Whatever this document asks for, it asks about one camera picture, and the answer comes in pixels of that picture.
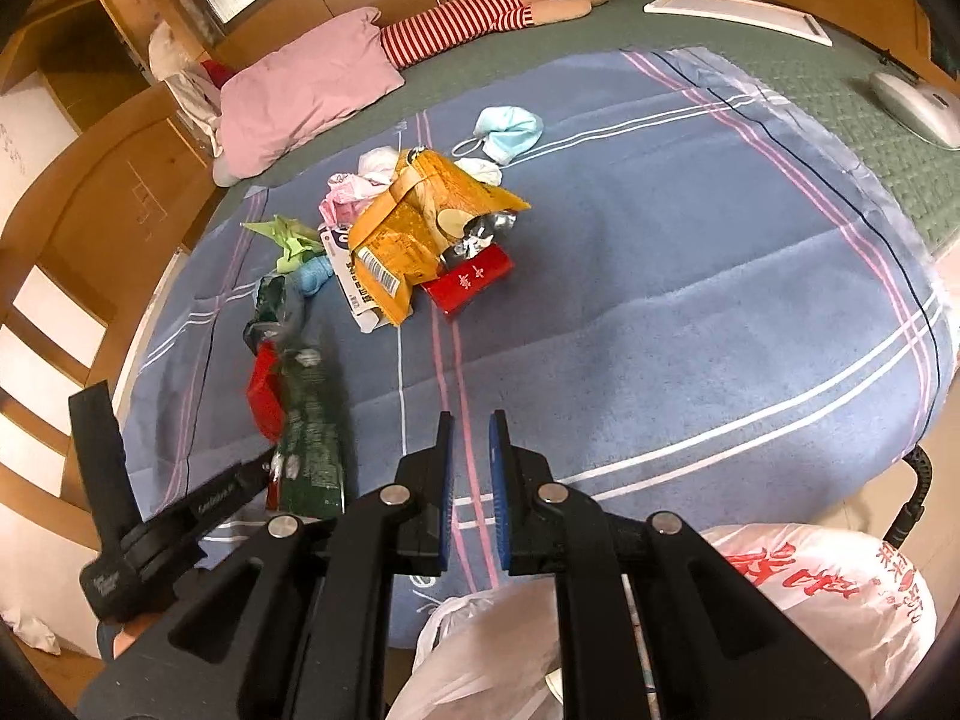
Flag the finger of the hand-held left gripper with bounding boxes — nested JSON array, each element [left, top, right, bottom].
[[184, 454, 277, 541]]

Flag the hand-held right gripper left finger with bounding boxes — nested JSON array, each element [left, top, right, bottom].
[[79, 411, 456, 720]]

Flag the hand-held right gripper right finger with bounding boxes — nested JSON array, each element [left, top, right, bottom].
[[489, 410, 872, 720]]

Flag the green snack bag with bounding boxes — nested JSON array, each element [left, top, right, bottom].
[[268, 343, 355, 524]]

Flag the green paper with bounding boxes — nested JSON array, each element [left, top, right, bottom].
[[241, 214, 326, 275]]

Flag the white plastic bag red print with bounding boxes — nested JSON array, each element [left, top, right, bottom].
[[700, 523, 939, 718]]

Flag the red packet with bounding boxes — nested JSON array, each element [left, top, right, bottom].
[[246, 356, 287, 442]]

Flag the white cloth on floor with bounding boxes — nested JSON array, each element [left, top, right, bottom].
[[0, 607, 62, 656]]

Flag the translucent white plastic bag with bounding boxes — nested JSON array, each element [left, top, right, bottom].
[[385, 583, 572, 720]]

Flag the dark green wrapper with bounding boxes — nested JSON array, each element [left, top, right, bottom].
[[242, 274, 310, 352]]

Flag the red box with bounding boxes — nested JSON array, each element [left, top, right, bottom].
[[418, 246, 518, 322]]

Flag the blue crumpled cloth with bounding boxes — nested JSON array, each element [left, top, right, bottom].
[[288, 254, 334, 298]]

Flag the white printed carton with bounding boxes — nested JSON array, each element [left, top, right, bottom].
[[320, 229, 392, 335]]

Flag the orange snack bag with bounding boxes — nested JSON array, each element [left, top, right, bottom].
[[349, 150, 530, 328]]

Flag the silver foil wrapper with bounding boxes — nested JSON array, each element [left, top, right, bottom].
[[441, 210, 520, 268]]

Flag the blue striped blanket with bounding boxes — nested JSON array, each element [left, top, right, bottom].
[[122, 47, 959, 620]]

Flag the pink white crumpled wrapper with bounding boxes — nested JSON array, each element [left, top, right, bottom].
[[318, 171, 392, 232]]

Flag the white crumpled tissue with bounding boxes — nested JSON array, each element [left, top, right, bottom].
[[358, 145, 404, 185], [453, 157, 504, 188]]

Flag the wooden headboard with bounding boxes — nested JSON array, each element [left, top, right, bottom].
[[0, 79, 226, 535]]

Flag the blue face mask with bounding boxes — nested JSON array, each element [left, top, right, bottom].
[[451, 106, 545, 165]]

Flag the pink pillow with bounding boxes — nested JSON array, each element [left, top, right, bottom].
[[213, 7, 407, 188]]

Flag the white bag at headboard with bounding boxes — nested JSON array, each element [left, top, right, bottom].
[[147, 18, 227, 145]]

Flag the green bed mat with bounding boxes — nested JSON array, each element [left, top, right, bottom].
[[187, 0, 960, 257]]

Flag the striped plush doll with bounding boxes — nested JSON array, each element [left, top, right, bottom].
[[379, 0, 614, 71]]

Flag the white flat tray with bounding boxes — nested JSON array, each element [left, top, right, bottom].
[[643, 0, 834, 48]]

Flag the white oval device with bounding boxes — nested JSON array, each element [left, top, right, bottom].
[[869, 70, 960, 150]]

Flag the black cable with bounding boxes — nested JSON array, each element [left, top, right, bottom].
[[880, 443, 933, 557]]

